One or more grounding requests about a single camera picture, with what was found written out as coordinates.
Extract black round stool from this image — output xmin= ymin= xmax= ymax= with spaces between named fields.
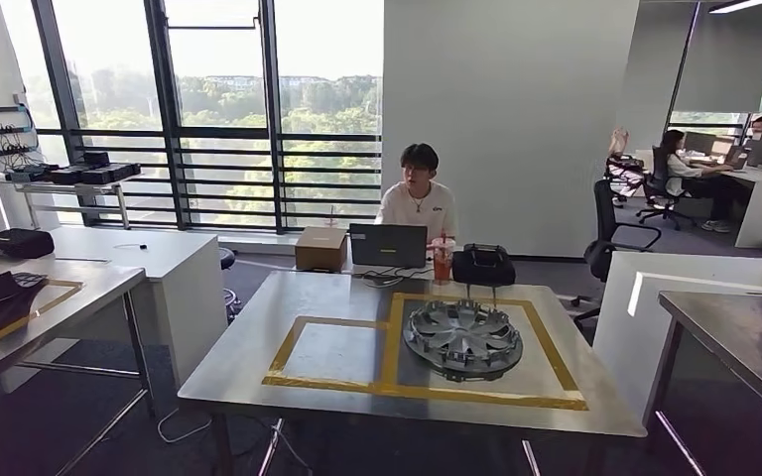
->
xmin=218 ymin=246 xmax=243 ymax=323

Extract black equipment boxes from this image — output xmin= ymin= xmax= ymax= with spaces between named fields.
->
xmin=49 ymin=151 xmax=142 ymax=185

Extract yellow tape outline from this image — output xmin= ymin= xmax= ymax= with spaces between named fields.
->
xmin=0 ymin=279 xmax=85 ymax=361

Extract steel workbench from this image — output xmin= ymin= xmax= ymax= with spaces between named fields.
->
xmin=177 ymin=270 xmax=649 ymax=476
xmin=643 ymin=291 xmax=762 ymax=476
xmin=0 ymin=252 xmax=157 ymax=476

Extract black cable bundle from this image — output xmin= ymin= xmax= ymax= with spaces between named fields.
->
xmin=353 ymin=265 xmax=434 ymax=290

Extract red drink cup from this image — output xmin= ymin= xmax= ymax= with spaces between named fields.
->
xmin=431 ymin=233 xmax=456 ymax=286

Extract cardboard box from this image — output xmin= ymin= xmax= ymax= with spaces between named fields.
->
xmin=294 ymin=226 xmax=349 ymax=274

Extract black office chair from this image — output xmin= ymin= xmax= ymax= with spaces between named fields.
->
xmin=570 ymin=178 xmax=663 ymax=333
xmin=635 ymin=145 xmax=698 ymax=231

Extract wall cable rack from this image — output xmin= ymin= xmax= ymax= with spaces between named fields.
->
xmin=0 ymin=91 xmax=45 ymax=173

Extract grey roller blind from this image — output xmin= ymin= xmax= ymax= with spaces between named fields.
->
xmin=673 ymin=0 xmax=762 ymax=114

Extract black zip case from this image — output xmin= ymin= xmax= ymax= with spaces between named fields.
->
xmin=0 ymin=228 xmax=56 ymax=260

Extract grey plastic wheel cover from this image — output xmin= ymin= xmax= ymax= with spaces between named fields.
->
xmin=402 ymin=298 xmax=525 ymax=384

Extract ceiling light strip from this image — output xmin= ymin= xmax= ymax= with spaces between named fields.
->
xmin=707 ymin=0 xmax=762 ymax=15

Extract white plug cable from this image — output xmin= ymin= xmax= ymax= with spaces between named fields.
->
xmin=156 ymin=407 xmax=215 ymax=445

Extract white table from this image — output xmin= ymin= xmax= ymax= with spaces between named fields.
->
xmin=46 ymin=226 xmax=229 ymax=390
xmin=592 ymin=251 xmax=762 ymax=423

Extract black window frame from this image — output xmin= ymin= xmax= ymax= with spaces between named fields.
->
xmin=29 ymin=0 xmax=386 ymax=236

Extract steel side table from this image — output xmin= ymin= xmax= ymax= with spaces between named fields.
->
xmin=0 ymin=174 xmax=143 ymax=231

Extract black handbag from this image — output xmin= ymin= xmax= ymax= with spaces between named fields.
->
xmin=450 ymin=243 xmax=518 ymax=310

